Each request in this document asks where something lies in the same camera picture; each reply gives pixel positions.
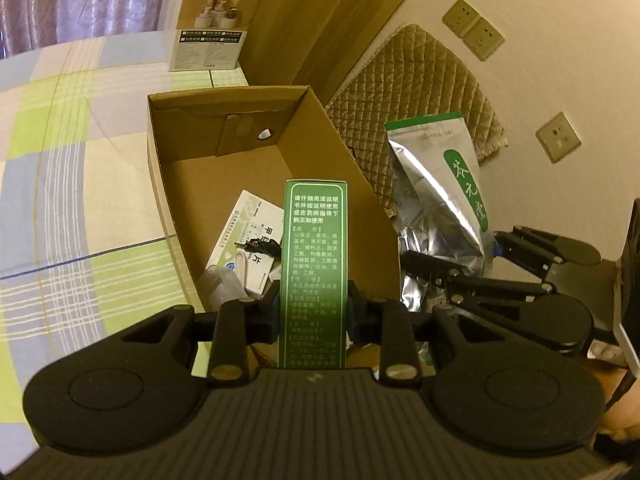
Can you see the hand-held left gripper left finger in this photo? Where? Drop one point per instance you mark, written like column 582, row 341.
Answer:
column 272, row 317

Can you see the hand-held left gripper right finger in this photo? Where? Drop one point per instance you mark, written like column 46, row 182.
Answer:
column 354, row 317

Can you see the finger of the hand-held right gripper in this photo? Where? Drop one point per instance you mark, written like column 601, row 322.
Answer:
column 490, row 290
column 555, row 250

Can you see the green medicine box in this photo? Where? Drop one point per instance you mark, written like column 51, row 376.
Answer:
column 312, row 260

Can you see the white medicine box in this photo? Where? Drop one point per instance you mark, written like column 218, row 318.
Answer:
column 250, row 220

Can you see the silver foil bag green leaf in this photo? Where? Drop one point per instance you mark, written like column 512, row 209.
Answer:
column 435, row 195

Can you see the cardboard box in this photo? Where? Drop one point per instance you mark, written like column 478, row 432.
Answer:
column 190, row 170

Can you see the person's right forearm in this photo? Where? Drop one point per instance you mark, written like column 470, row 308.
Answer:
column 625, row 405

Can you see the quilted chair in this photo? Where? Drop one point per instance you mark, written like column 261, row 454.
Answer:
column 425, row 70

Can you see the checked tablecloth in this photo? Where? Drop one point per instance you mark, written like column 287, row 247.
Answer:
column 75, row 185

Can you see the white product box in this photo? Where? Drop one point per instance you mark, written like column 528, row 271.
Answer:
column 215, row 20

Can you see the purple curtain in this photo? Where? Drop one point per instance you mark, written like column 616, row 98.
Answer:
column 75, row 0

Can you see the wall socket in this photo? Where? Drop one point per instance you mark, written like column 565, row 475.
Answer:
column 461, row 16
column 484, row 39
column 558, row 137

